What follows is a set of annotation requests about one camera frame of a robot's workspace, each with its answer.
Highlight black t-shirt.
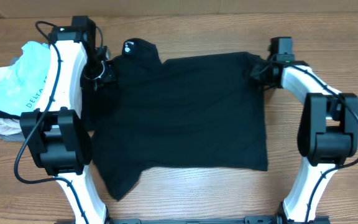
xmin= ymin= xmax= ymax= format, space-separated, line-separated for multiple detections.
xmin=81 ymin=39 xmax=268 ymax=200

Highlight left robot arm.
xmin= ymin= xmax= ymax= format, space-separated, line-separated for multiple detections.
xmin=14 ymin=16 xmax=116 ymax=223

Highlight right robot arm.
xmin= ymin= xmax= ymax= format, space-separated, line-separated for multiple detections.
xmin=244 ymin=37 xmax=358 ymax=224

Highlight light blue folded shirt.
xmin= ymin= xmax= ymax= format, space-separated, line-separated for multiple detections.
xmin=0 ymin=41 xmax=50 ymax=116

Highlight grey folded shirt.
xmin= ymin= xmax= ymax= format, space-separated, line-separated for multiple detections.
xmin=0 ymin=55 xmax=26 ymax=142

